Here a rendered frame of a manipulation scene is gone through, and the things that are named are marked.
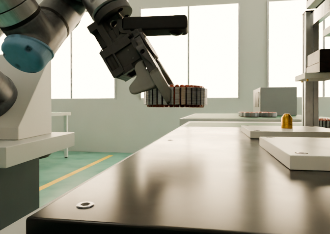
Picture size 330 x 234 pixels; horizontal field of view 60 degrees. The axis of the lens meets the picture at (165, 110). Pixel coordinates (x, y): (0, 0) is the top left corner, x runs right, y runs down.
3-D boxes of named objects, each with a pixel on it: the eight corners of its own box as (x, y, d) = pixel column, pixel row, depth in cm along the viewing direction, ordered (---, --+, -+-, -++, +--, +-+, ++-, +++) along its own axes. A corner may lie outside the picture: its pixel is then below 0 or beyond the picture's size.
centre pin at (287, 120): (282, 128, 52) (282, 113, 52) (280, 128, 54) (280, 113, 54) (293, 128, 52) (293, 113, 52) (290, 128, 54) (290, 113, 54)
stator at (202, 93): (136, 107, 46) (136, 84, 46) (151, 107, 57) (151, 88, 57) (206, 107, 44) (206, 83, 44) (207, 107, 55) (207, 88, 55)
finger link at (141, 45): (156, 84, 47) (141, 51, 52) (165, 78, 47) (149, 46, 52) (143, 68, 44) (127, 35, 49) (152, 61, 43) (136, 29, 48)
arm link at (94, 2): (123, -10, 56) (108, -30, 48) (135, 9, 56) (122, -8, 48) (92, 12, 57) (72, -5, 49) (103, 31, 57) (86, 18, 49)
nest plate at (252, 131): (250, 138, 47) (250, 130, 47) (240, 131, 61) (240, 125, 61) (350, 139, 44) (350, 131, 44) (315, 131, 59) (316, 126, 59)
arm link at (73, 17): (23, 29, 58) (40, -9, 50) (49, 1, 65) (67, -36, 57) (58, 52, 61) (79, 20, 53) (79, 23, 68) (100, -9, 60)
